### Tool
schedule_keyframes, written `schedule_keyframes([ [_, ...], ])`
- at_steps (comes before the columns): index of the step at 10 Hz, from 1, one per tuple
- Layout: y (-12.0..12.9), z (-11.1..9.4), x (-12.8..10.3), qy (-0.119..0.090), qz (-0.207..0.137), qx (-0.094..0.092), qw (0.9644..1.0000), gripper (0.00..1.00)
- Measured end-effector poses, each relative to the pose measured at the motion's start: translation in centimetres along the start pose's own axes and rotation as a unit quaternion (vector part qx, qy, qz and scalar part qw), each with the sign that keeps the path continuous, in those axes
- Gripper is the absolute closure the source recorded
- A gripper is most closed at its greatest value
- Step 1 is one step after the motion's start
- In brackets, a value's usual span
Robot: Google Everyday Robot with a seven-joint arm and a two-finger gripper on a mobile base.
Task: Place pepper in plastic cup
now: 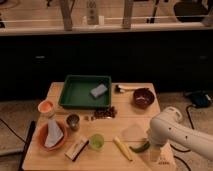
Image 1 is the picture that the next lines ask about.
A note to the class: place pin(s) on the wooden block eraser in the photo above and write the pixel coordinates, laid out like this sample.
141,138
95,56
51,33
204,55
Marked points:
76,148

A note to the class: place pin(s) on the metal cup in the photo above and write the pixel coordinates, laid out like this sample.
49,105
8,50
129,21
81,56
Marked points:
73,121

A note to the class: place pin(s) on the orange bowl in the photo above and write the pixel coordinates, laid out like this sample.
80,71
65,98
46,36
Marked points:
42,135

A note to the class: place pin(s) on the dark blue floor device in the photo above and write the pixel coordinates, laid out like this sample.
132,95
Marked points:
199,98

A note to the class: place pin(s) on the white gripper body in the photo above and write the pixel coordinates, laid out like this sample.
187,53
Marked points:
155,146

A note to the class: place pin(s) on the dark red bowl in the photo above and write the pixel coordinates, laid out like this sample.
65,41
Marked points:
143,98

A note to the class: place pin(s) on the yellow corn cob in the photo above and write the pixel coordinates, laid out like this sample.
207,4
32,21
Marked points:
123,148

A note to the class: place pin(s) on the grey sponge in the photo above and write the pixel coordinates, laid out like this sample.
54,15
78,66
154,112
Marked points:
98,91

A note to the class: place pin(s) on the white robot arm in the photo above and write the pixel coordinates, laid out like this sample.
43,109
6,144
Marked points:
166,126

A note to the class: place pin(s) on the small orange cup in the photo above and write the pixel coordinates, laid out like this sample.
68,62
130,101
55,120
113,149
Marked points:
46,108

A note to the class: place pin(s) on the green plastic tray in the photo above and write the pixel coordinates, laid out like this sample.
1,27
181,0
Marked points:
76,92

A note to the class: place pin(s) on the green pepper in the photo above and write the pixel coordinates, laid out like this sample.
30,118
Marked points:
140,149

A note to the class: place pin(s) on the brush with white handle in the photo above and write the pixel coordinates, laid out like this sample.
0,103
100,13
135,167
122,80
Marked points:
122,89

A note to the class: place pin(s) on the white folded cloth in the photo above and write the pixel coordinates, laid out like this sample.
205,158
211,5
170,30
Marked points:
54,135

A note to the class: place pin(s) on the bunch of dark grapes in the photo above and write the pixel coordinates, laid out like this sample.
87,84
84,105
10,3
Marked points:
107,113

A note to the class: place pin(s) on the green plastic cup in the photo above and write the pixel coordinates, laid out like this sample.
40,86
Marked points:
96,142

